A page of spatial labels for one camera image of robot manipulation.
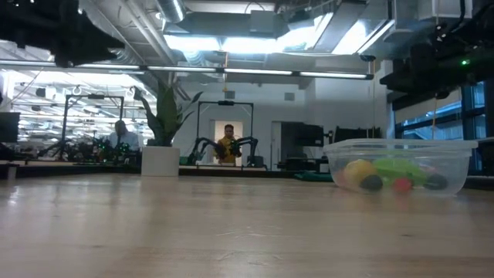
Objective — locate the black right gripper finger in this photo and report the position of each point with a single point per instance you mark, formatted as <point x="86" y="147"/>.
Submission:
<point x="397" y="83"/>

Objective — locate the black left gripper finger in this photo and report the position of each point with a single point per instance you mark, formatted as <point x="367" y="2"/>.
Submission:
<point x="88" y="42"/>

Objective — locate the green leafy vegetable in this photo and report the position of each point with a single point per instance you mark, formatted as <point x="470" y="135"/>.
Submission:
<point x="399" y="168"/>

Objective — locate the yellow lemon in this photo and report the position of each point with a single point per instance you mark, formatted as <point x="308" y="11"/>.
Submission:
<point x="359" y="170"/>

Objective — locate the small red cherry with stem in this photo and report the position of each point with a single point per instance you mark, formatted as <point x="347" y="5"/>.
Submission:
<point x="401" y="185"/>

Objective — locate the dark blueberry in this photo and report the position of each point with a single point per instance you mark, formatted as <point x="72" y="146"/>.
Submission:
<point x="371" y="183"/>
<point x="436" y="182"/>

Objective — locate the black background robot arm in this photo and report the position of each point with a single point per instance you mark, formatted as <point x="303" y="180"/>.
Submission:
<point x="200" y="146"/>
<point x="251" y="144"/>

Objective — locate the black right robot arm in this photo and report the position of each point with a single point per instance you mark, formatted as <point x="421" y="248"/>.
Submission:
<point x="478" y="27"/>

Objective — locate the clear plastic tupperware container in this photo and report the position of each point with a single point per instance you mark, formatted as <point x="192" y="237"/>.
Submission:
<point x="459" y="154"/>

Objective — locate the person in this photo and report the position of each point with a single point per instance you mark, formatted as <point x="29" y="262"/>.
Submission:
<point x="228" y="150"/>
<point x="123" y="140"/>

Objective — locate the black background monitor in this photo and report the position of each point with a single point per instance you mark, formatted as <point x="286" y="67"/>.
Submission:
<point x="8" y="127"/>

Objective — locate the dark green cloth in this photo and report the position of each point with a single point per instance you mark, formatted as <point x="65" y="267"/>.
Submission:
<point x="312" y="177"/>

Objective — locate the green plant in white pot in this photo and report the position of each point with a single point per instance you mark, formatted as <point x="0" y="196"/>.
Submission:
<point x="160" y="160"/>

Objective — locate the long LED light bar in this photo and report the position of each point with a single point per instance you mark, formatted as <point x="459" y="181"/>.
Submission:
<point x="254" y="72"/>

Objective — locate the black background rig frame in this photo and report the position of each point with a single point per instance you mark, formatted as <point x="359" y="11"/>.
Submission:
<point x="94" y="96"/>
<point x="225" y="103"/>

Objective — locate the black aluminium table frame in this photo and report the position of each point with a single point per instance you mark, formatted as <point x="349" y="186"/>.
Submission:
<point x="77" y="170"/>

